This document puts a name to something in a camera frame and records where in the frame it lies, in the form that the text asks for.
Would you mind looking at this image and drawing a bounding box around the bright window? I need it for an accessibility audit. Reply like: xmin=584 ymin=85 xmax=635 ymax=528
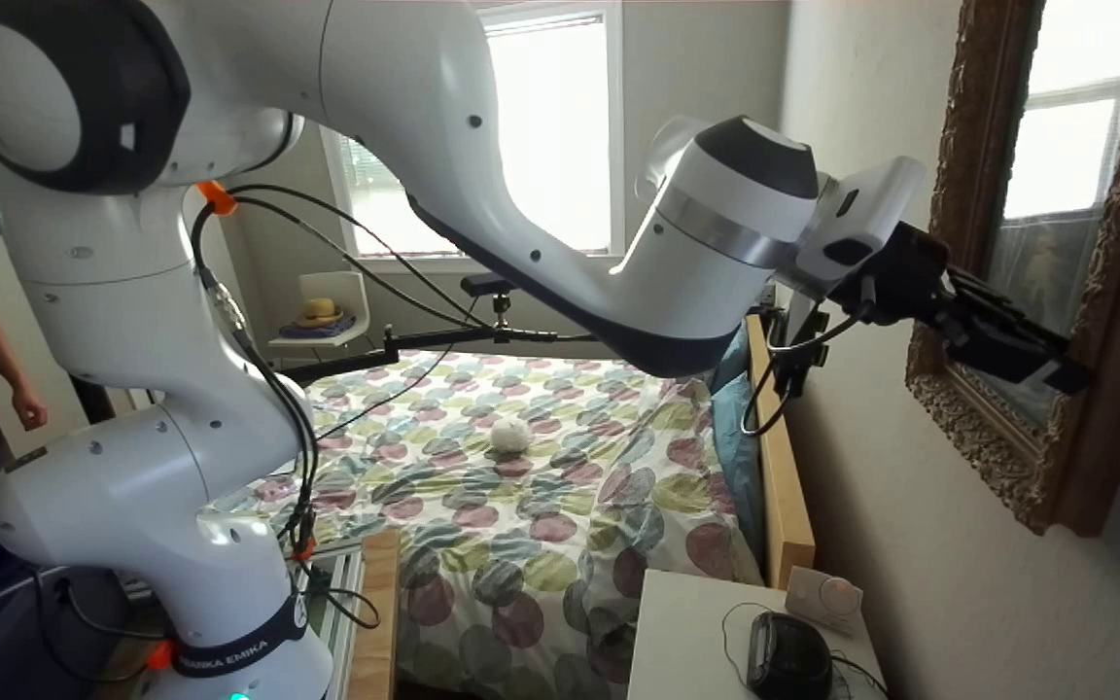
xmin=322 ymin=0 xmax=631 ymax=265

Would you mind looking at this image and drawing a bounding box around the person hand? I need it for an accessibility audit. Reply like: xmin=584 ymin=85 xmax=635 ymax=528
xmin=2 ymin=381 xmax=54 ymax=435

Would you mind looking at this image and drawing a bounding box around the blue pillow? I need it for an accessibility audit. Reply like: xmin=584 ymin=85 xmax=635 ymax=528
xmin=702 ymin=346 xmax=775 ymax=558

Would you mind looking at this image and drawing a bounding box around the floral bed cover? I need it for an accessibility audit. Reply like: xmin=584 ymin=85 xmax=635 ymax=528
xmin=244 ymin=346 xmax=769 ymax=700

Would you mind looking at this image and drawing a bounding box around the orange cable tie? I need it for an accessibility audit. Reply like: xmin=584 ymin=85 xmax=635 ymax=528
xmin=195 ymin=181 xmax=239 ymax=223

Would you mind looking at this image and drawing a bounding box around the small yellow object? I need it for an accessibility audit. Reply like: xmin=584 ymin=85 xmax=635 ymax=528
xmin=295 ymin=296 xmax=344 ymax=330

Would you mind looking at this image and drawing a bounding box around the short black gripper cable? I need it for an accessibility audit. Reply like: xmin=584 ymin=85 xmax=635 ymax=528
xmin=733 ymin=299 xmax=864 ymax=445

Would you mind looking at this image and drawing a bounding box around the black clock radio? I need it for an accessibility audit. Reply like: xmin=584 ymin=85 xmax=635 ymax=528
xmin=741 ymin=610 xmax=841 ymax=700

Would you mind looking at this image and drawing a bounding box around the white wall shelf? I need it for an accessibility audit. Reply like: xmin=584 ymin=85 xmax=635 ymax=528
xmin=264 ymin=265 xmax=375 ymax=359

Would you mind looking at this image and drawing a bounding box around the gold ornate framed picture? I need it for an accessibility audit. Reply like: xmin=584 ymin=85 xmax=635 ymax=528
xmin=902 ymin=0 xmax=1120 ymax=546

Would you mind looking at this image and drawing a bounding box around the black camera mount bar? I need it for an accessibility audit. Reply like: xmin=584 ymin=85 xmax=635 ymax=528
xmin=274 ymin=267 xmax=615 ymax=388

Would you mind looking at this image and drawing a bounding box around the wooden headboard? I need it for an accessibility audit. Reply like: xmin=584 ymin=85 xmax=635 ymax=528
xmin=741 ymin=317 xmax=820 ymax=597

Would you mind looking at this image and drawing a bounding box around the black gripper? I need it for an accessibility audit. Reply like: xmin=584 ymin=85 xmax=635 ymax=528
xmin=826 ymin=223 xmax=1097 ymax=400

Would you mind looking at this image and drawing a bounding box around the long black robot cable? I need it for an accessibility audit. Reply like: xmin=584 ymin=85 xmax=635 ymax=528
xmin=186 ymin=181 xmax=615 ymax=638

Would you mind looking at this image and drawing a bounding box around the white nightstand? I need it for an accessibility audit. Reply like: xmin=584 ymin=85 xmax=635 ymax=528
xmin=622 ymin=564 xmax=894 ymax=700

